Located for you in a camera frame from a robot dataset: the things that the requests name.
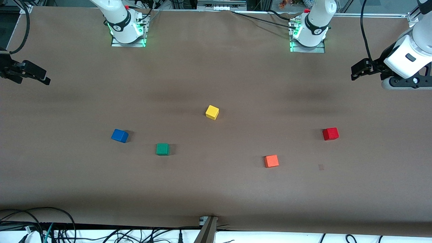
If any red wooden block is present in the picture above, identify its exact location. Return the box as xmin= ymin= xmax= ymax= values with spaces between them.
xmin=322 ymin=127 xmax=340 ymax=141

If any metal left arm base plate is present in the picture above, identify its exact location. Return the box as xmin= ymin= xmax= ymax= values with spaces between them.
xmin=289 ymin=18 xmax=326 ymax=54

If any brown table cover sheet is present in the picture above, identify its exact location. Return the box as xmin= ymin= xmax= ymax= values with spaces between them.
xmin=0 ymin=6 xmax=432 ymax=237

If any short black base cable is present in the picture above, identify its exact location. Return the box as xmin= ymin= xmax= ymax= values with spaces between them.
xmin=268 ymin=9 xmax=295 ymax=22

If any aluminium corner bracket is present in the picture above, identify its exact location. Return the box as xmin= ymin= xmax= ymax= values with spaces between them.
xmin=406 ymin=11 xmax=421 ymax=28

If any metal camera post bracket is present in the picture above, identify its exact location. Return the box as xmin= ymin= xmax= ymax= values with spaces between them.
xmin=194 ymin=215 xmax=218 ymax=243

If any long black base cable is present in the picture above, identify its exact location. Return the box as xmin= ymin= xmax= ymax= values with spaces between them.
xmin=234 ymin=11 xmax=297 ymax=29

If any blue wooden block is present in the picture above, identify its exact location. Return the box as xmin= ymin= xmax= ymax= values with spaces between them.
xmin=111 ymin=129 xmax=129 ymax=143

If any yellow wooden block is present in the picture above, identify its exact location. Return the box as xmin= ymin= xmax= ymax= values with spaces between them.
xmin=205 ymin=105 xmax=220 ymax=120

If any aluminium corner profile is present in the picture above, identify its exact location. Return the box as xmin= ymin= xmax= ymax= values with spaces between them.
xmin=19 ymin=0 xmax=34 ymax=15

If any aluminium table edge rail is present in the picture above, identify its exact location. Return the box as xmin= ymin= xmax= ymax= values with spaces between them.
xmin=337 ymin=12 xmax=411 ymax=18

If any black looped cable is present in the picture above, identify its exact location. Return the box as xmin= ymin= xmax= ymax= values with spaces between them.
xmin=0 ymin=207 xmax=77 ymax=243

